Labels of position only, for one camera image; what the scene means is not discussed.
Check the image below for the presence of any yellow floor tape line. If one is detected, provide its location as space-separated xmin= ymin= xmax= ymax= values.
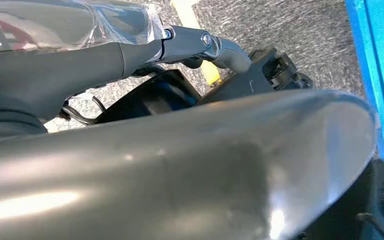
xmin=171 ymin=0 xmax=221 ymax=86

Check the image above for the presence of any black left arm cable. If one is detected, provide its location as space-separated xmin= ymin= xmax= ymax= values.
xmin=58 ymin=95 xmax=107 ymax=126

